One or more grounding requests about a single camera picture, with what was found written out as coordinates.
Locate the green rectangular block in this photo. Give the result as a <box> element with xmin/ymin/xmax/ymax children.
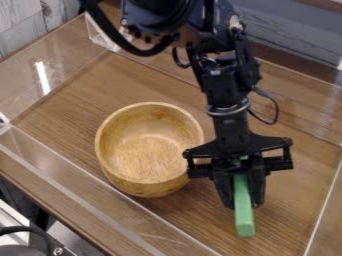
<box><xmin>234</xmin><ymin>171</ymin><xmax>256</xmax><ymax>237</ymax></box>

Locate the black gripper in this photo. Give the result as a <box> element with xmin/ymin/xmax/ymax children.
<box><xmin>183</xmin><ymin>108</ymin><xmax>294</xmax><ymax>209</ymax></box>

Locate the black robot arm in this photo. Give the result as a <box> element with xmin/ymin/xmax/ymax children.
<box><xmin>81</xmin><ymin>0</ymin><xmax>293</xmax><ymax>209</ymax></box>

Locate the clear acrylic tray enclosure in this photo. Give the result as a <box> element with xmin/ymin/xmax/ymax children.
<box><xmin>0</xmin><ymin>20</ymin><xmax>342</xmax><ymax>256</ymax></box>

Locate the brown wooden bowl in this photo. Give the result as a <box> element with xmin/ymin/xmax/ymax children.
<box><xmin>95</xmin><ymin>102</ymin><xmax>205</xmax><ymax>198</ymax></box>

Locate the black cable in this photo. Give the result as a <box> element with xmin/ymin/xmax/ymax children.
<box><xmin>0</xmin><ymin>225</ymin><xmax>58</xmax><ymax>256</ymax></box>

